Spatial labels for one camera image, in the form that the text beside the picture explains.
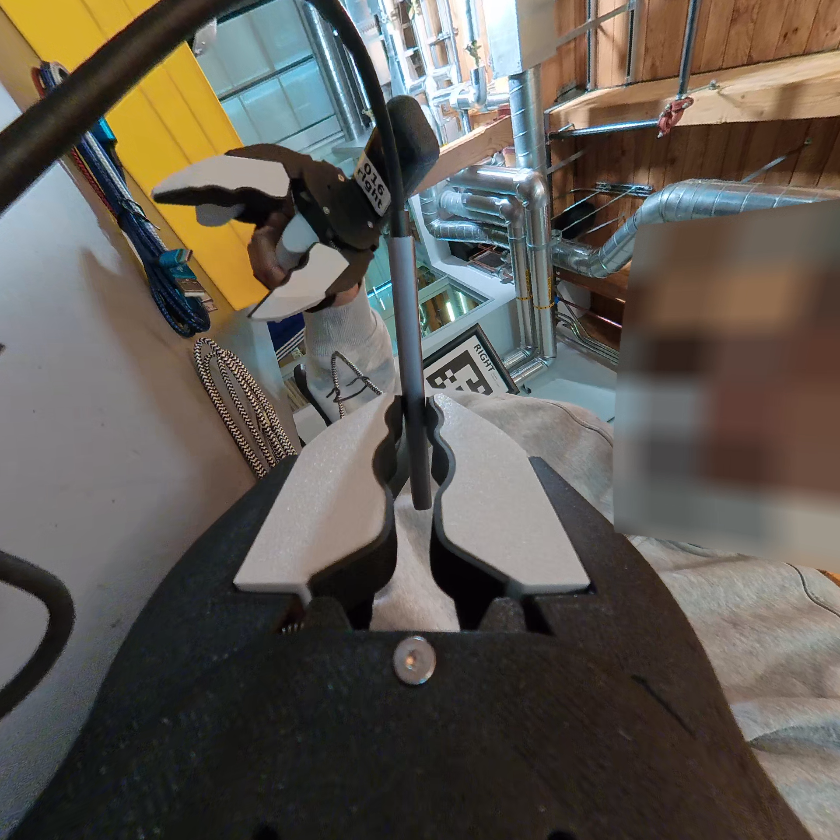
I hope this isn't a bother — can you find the blue braided cable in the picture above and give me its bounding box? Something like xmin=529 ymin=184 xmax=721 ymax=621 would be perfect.
xmin=36 ymin=59 xmax=219 ymax=340

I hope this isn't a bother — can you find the black white braided cable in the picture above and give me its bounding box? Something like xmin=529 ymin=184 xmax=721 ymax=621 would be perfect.
xmin=192 ymin=336 xmax=386 ymax=481

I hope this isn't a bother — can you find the framed marker sign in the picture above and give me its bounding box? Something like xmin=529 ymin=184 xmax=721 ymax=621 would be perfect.
xmin=423 ymin=325 xmax=521 ymax=399

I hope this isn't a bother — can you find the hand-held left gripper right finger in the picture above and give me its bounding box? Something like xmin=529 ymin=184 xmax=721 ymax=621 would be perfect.
xmin=427 ymin=394 xmax=593 ymax=630

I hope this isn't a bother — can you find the yellow plastic bin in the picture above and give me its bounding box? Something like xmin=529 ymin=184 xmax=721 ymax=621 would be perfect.
xmin=0 ymin=0 xmax=263 ymax=312

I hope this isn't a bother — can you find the black hub cable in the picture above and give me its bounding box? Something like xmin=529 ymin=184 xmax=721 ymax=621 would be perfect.
xmin=0 ymin=0 xmax=414 ymax=716

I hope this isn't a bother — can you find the silver ventilation pipe cluster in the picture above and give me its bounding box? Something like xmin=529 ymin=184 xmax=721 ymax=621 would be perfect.
xmin=423 ymin=69 xmax=840 ymax=388

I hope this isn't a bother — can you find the person's right hand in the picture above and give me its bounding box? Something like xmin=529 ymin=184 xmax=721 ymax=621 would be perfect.
xmin=249 ymin=209 xmax=299 ymax=293

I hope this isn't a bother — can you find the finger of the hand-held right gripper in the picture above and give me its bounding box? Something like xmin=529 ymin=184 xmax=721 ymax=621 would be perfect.
xmin=151 ymin=146 xmax=298 ymax=228
xmin=247 ymin=243 xmax=353 ymax=324

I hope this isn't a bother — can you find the red pipe clamp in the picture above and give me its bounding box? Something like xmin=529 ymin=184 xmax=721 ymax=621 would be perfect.
xmin=658 ymin=97 xmax=695 ymax=137

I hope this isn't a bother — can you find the wooden beam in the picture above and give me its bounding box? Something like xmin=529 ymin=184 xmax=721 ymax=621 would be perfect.
xmin=420 ymin=115 xmax=514 ymax=194

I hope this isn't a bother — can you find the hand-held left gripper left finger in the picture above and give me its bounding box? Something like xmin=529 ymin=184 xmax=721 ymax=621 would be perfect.
xmin=233 ymin=394 xmax=401 ymax=630

